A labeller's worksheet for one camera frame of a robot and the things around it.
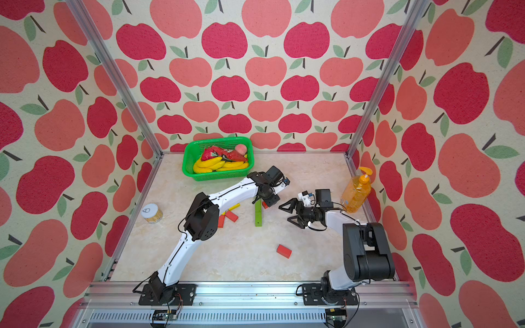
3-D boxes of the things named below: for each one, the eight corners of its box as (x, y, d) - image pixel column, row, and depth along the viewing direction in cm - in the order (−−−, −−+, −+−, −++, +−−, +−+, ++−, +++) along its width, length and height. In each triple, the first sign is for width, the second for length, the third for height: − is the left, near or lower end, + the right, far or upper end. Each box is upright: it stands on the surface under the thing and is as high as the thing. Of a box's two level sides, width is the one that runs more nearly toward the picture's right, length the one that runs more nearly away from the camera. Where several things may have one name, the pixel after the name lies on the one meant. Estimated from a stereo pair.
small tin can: (144, 223, 95) (138, 217, 90) (150, 209, 100) (144, 203, 95) (160, 223, 95) (155, 217, 90) (165, 209, 100) (160, 203, 95)
